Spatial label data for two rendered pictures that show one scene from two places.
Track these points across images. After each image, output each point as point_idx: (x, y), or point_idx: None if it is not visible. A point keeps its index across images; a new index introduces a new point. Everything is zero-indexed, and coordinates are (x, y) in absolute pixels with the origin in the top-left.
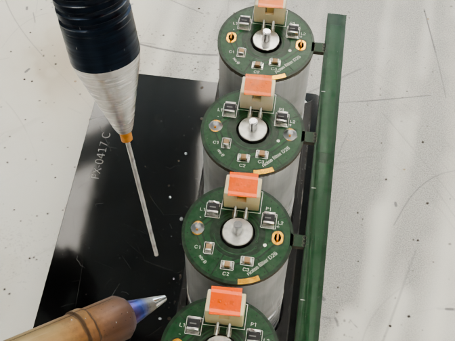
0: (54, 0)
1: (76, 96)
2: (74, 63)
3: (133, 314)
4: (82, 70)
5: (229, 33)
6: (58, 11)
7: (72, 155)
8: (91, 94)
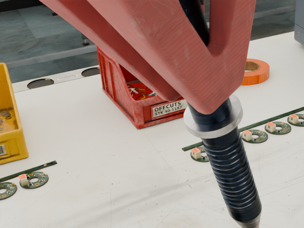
0: (252, 191)
1: None
2: (260, 208)
3: None
4: (261, 206)
5: None
6: (253, 194)
7: None
8: (260, 219)
